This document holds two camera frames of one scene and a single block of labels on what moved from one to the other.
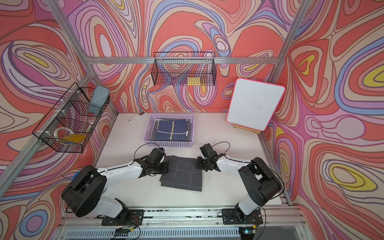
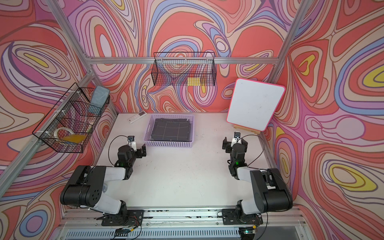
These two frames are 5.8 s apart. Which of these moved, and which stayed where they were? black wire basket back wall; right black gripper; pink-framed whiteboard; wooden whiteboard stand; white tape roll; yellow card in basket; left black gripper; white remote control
Moved: left black gripper; right black gripper
Stayed: white tape roll; pink-framed whiteboard; white remote control; wooden whiteboard stand; yellow card in basket; black wire basket back wall
